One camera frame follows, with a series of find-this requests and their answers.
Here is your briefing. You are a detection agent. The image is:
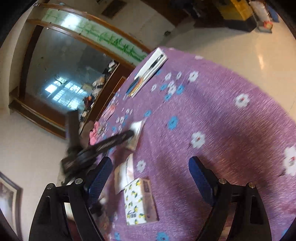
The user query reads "pink soft cloth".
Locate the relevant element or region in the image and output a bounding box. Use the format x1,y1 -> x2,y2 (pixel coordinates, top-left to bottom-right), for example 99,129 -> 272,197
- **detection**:
89,121 -> 102,145

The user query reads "lemon pattern tissue packet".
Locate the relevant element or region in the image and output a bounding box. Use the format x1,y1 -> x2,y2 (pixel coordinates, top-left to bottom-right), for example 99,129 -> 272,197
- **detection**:
123,178 -> 159,225

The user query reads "wooden cabinet with mirror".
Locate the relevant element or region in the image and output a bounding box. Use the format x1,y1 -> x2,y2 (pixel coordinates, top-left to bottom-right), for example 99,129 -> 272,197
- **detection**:
9,2 -> 150,138

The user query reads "purple floral tablecloth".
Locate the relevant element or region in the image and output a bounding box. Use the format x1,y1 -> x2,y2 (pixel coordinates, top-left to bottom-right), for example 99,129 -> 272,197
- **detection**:
96,48 -> 295,240

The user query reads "white booklet on table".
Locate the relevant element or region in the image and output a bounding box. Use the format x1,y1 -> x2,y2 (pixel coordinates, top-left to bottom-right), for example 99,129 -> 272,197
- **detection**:
126,48 -> 168,98

